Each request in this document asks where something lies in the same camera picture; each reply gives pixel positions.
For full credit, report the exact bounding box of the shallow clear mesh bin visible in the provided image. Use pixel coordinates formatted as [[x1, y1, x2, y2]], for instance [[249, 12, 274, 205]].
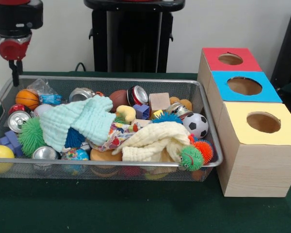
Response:
[[0, 75, 224, 182]]

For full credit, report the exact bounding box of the black cable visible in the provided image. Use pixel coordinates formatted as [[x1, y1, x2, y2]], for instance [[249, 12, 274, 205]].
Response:
[[74, 62, 88, 72]]

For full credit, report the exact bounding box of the blue globe ball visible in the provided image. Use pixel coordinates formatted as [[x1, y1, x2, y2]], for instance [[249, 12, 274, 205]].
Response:
[[61, 148, 90, 161]]

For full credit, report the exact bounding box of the clear blue plastic packet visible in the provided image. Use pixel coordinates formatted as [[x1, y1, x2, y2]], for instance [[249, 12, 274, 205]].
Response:
[[26, 78, 64, 106]]

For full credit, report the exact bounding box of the colourful polka dot cloth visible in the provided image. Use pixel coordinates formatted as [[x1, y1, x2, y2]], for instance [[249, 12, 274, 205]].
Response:
[[88, 121, 146, 151]]

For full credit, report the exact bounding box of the large blue spiky ball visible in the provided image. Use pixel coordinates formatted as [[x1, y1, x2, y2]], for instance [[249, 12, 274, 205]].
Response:
[[150, 112, 184, 125]]

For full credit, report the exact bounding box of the black chair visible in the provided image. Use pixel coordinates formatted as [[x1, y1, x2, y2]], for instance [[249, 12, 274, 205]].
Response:
[[270, 3, 291, 92]]

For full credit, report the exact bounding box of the mint green waffle cloth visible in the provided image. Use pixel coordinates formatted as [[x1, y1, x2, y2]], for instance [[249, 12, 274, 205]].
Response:
[[39, 95, 117, 152]]

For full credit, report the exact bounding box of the yellow smiley ball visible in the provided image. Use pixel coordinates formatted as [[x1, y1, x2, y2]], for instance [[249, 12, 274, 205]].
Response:
[[0, 145, 15, 174]]

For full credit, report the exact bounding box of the small soccer ball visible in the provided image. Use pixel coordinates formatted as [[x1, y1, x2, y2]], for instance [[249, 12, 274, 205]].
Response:
[[183, 113, 209, 140]]

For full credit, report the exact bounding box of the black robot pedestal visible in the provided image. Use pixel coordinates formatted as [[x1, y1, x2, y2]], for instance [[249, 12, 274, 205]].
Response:
[[83, 0, 186, 73]]

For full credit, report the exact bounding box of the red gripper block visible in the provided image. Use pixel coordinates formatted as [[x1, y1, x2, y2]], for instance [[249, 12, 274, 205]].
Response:
[[0, 33, 32, 87]]

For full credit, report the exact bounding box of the plain wooden cube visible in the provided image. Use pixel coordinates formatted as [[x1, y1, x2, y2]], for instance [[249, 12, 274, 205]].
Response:
[[131, 118, 152, 127]]

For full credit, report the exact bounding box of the cream waffle cloth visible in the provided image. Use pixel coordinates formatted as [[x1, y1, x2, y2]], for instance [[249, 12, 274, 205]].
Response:
[[111, 121, 192, 163]]

